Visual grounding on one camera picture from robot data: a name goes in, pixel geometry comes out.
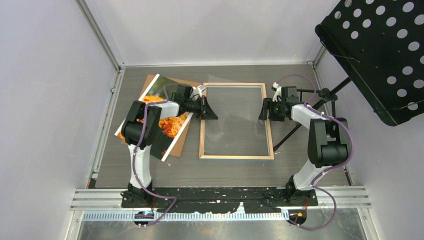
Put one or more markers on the aluminium front rail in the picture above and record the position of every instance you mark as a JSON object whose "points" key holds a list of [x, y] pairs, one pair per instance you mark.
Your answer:
{"points": [[105, 205]]}

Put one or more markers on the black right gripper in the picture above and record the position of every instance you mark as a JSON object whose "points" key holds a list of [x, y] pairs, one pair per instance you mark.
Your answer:
{"points": [[266, 105]]}

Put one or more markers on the orange flower photo print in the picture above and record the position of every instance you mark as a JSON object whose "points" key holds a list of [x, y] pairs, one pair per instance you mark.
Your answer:
{"points": [[170, 127]]}

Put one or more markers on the black music stand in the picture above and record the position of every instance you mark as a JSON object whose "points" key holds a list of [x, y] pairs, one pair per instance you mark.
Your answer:
{"points": [[380, 46]]}

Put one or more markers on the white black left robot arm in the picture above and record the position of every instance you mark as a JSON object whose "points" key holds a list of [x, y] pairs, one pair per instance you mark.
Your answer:
{"points": [[141, 126]]}

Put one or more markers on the light wooden picture frame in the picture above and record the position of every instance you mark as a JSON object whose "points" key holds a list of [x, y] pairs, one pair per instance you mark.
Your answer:
{"points": [[202, 139]]}

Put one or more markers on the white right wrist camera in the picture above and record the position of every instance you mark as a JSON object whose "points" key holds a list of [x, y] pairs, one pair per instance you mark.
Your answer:
{"points": [[277, 92]]}

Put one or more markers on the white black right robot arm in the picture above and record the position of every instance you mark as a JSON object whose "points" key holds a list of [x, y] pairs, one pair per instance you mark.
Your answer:
{"points": [[328, 143]]}

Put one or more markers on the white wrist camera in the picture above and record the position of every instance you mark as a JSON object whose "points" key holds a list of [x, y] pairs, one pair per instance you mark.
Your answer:
{"points": [[201, 89], [277, 92]]}

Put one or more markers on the brown backing board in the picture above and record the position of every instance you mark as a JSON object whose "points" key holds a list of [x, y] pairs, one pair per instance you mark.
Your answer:
{"points": [[180, 139]]}

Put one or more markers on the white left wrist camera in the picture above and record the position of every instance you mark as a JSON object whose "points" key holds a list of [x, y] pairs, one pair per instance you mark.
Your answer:
{"points": [[201, 89]]}

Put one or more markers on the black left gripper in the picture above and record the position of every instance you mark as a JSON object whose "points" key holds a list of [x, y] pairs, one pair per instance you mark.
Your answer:
{"points": [[208, 114]]}

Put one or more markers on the clear acrylic sheet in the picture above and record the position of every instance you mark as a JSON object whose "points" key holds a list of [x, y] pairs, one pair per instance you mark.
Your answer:
{"points": [[236, 116]]}

